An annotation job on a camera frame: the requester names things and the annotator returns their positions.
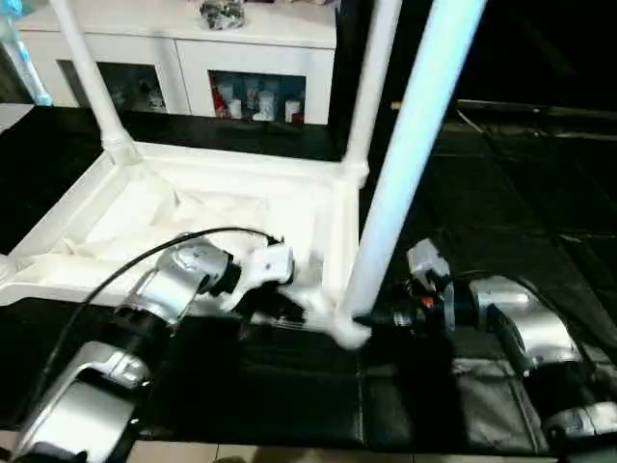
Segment white plastic table top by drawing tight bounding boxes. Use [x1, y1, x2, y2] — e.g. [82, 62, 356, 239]
[0, 140, 372, 350]

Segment white plastic table leg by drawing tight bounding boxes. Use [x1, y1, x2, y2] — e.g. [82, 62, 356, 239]
[339, 0, 404, 184]
[48, 0, 141, 165]
[339, 0, 488, 324]

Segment black work mat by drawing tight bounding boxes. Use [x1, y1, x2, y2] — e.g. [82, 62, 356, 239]
[0, 104, 617, 456]

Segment long black bar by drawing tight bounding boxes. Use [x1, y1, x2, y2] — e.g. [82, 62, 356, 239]
[458, 98, 617, 124]

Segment small dark figurines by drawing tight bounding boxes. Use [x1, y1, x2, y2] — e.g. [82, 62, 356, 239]
[111, 82, 167, 109]

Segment white glass-door cabinet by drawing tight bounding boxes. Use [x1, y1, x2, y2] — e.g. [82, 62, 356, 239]
[14, 0, 338, 126]

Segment large black cabinet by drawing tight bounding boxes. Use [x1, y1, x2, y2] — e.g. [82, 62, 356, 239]
[333, 0, 617, 122]

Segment small grey metal object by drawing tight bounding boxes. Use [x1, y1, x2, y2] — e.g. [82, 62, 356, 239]
[199, 0, 247, 30]

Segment light blue plastic object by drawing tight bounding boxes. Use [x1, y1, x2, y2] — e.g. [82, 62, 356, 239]
[0, 0, 54, 107]

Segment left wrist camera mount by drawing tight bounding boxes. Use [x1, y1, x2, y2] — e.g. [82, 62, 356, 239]
[220, 243, 296, 312]

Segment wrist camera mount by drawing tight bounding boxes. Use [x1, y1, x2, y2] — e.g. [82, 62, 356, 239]
[220, 243, 296, 312]
[405, 239, 452, 288]

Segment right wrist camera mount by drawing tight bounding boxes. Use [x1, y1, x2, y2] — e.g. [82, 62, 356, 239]
[405, 239, 452, 288]

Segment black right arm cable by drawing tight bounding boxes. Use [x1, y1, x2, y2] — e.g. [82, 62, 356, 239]
[434, 272, 617, 368]

